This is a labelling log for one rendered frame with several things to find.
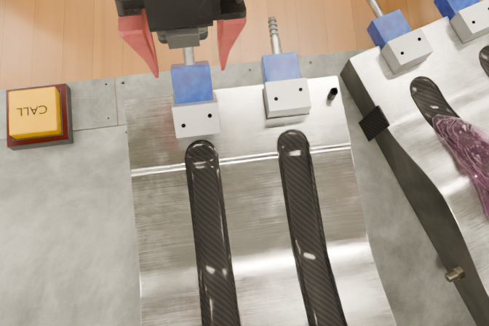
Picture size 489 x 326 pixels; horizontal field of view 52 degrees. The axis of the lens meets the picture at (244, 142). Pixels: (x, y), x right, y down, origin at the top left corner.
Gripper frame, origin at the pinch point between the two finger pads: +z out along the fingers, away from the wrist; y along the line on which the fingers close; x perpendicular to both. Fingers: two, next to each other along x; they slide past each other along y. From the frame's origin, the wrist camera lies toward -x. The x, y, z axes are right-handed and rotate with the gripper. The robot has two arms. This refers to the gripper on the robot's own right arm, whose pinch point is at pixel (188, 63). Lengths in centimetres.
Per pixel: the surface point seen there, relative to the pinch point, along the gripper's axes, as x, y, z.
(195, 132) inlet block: 0.4, -0.3, 9.7
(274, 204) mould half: -5.5, 7.7, 17.0
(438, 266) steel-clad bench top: -9.8, 28.7, 29.2
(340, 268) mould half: -12.8, 13.7, 20.4
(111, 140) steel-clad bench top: 9.5, -11.8, 18.3
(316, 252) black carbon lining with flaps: -10.4, 11.6, 20.4
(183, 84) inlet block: 3.9, -0.9, 5.6
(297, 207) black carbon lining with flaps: -5.8, 10.4, 17.8
